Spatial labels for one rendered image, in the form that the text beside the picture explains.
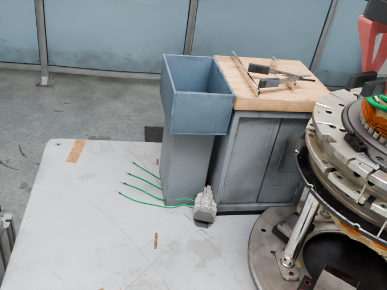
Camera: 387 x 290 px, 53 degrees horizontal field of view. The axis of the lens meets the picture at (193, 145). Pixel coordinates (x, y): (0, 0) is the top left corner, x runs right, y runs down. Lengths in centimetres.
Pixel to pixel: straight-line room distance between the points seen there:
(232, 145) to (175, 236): 21
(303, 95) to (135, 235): 42
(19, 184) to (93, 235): 137
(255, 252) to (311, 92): 32
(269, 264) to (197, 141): 26
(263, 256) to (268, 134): 23
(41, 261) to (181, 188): 30
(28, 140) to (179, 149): 175
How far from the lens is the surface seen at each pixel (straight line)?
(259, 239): 80
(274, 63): 83
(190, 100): 67
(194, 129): 70
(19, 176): 218
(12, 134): 249
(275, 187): 85
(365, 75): 48
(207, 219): 81
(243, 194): 83
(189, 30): 283
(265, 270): 75
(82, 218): 82
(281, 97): 71
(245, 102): 68
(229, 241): 80
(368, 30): 47
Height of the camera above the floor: 136
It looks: 34 degrees down
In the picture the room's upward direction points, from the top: 9 degrees clockwise
